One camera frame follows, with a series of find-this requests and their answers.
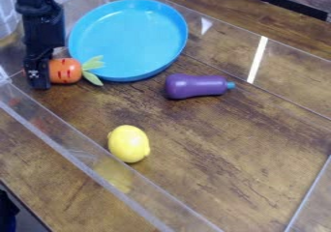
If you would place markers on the blue round plastic tray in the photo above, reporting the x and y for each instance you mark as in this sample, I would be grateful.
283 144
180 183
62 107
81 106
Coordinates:
138 36

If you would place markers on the orange toy carrot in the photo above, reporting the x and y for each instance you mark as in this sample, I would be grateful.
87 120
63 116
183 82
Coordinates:
67 70

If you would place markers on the yellow toy lemon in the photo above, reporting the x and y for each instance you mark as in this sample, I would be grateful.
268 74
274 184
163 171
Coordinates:
128 143

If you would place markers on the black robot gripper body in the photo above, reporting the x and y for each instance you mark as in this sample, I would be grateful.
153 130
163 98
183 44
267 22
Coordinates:
43 26

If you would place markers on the dark bar at background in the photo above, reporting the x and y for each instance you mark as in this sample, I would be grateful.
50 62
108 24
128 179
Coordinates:
299 8

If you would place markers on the purple toy eggplant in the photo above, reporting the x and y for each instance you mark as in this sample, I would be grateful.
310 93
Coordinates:
183 86

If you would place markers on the clear acrylic enclosure wall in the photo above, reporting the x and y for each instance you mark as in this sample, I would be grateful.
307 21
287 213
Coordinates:
239 163

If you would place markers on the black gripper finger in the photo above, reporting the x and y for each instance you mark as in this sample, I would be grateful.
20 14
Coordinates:
37 69

